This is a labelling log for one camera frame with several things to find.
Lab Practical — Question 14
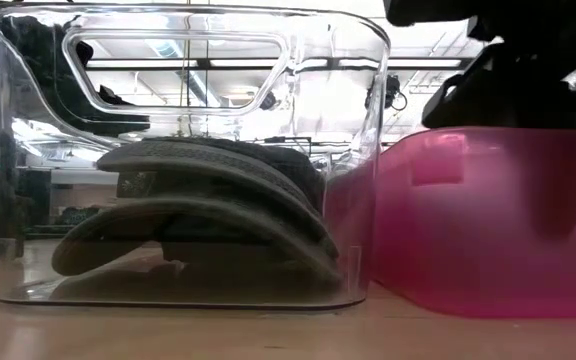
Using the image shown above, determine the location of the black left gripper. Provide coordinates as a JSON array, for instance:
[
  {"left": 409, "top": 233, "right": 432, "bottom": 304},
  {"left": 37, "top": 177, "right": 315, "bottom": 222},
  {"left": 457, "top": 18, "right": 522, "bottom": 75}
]
[{"left": 0, "top": 14, "right": 152, "bottom": 138}]

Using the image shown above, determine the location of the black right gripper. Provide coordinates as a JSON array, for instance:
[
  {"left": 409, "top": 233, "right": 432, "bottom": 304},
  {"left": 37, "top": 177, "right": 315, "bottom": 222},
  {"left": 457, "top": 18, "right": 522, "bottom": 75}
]
[{"left": 420, "top": 39, "right": 576, "bottom": 237}]

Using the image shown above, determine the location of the pink plastic bin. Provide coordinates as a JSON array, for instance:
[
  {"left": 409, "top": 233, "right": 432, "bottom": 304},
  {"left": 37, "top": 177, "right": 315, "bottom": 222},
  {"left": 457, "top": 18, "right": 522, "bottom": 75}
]
[{"left": 367, "top": 125, "right": 576, "bottom": 320}]

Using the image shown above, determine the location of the clear plastic bin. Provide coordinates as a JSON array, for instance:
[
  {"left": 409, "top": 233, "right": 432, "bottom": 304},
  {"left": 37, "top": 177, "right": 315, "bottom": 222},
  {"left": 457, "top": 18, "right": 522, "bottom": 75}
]
[{"left": 0, "top": 3, "right": 392, "bottom": 312}]

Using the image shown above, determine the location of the long ceiling light bar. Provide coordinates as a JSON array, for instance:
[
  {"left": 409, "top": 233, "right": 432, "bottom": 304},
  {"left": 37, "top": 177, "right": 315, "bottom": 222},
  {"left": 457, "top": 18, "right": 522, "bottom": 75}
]
[{"left": 85, "top": 56, "right": 475, "bottom": 71}]

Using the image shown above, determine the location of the black ceiling camera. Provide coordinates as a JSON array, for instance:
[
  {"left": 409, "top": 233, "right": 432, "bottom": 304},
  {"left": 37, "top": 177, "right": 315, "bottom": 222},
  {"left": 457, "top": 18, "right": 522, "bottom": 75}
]
[
  {"left": 259, "top": 90, "right": 280, "bottom": 112},
  {"left": 366, "top": 74, "right": 410, "bottom": 113}
]

